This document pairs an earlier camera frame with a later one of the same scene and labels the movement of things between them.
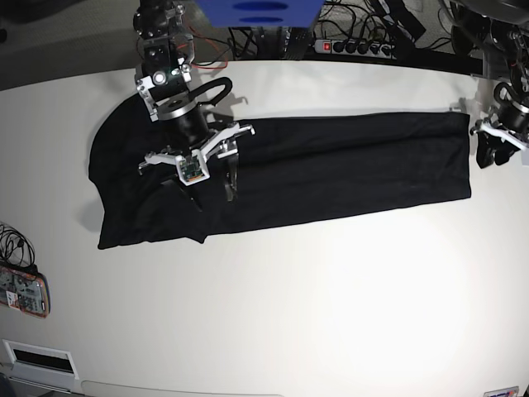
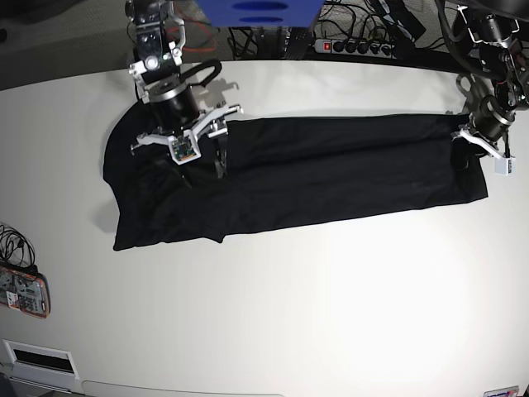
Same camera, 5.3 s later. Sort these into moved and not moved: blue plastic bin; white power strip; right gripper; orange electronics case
Moved: right gripper
Not moved: white power strip; blue plastic bin; orange electronics case
